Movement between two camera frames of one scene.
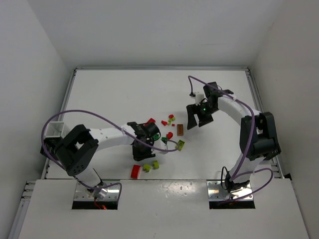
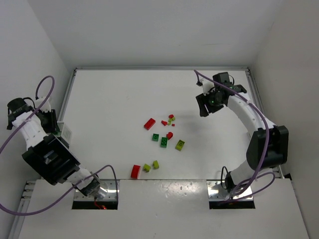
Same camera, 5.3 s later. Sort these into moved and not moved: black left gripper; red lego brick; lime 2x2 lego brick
Moved: black left gripper
Not moved: lime 2x2 lego brick; red lego brick
